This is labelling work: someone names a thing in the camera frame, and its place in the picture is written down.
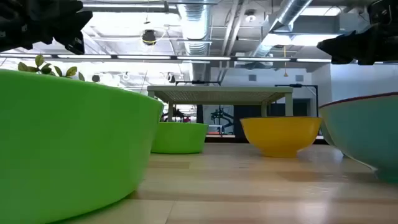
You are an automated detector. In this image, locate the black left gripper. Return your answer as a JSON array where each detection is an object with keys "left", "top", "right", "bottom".
[{"left": 0, "top": 0, "right": 93, "bottom": 55}]

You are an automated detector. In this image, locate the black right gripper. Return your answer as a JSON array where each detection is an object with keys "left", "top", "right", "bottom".
[{"left": 316, "top": 0, "right": 398, "bottom": 66}]

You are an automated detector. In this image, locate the teal patterned ceramic bowl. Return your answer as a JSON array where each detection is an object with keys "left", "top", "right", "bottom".
[{"left": 318, "top": 91, "right": 398, "bottom": 184}]

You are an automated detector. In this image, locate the green plastic bowl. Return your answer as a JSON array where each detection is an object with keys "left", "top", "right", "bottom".
[
  {"left": 150, "top": 121, "right": 209, "bottom": 155},
  {"left": 0, "top": 68, "right": 165, "bottom": 224}
]

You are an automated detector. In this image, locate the yellow patterned ceramic bowl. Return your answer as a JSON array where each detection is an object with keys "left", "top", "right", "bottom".
[{"left": 239, "top": 116, "right": 323, "bottom": 159}]

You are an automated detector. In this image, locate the artificial green plant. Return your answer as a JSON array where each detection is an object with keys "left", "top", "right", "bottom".
[{"left": 17, "top": 54, "right": 85, "bottom": 82}]

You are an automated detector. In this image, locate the long ceiling light strip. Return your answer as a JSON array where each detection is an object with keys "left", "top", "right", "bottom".
[{"left": 0, "top": 53, "right": 333, "bottom": 64}]

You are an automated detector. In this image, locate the black round ceiling fixture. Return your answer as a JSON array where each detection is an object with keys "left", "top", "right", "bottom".
[{"left": 141, "top": 29, "right": 157, "bottom": 47}]

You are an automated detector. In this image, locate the green perforated metal shelf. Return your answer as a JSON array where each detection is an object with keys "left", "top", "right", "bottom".
[{"left": 147, "top": 85, "right": 294, "bottom": 123}]

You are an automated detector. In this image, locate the silver ventilation duct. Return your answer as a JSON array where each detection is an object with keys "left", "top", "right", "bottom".
[
  {"left": 177, "top": 0, "right": 214, "bottom": 82},
  {"left": 250, "top": 0, "right": 313, "bottom": 58}
]

